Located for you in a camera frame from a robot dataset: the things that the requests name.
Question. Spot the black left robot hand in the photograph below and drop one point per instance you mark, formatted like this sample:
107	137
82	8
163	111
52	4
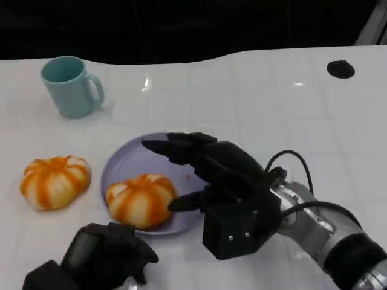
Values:
102	253

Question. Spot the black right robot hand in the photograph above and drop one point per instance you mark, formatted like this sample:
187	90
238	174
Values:
229	169

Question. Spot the orange and white bread roll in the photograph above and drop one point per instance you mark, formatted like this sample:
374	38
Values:
139	199
54	184

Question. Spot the lilac plate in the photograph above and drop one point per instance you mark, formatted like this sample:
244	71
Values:
136	163

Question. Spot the black round table grommet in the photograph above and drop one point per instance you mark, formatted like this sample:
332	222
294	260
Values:
340	69

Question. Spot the pale green mug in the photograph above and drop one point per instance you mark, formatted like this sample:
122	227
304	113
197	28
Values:
69	96

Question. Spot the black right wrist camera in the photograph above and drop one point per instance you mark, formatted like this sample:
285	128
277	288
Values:
236	232

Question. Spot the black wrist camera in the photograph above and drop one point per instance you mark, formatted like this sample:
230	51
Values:
236	232
42	278

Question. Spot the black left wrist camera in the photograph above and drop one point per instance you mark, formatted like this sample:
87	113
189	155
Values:
42	278

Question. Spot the white frame post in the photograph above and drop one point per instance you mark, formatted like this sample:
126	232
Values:
375	24

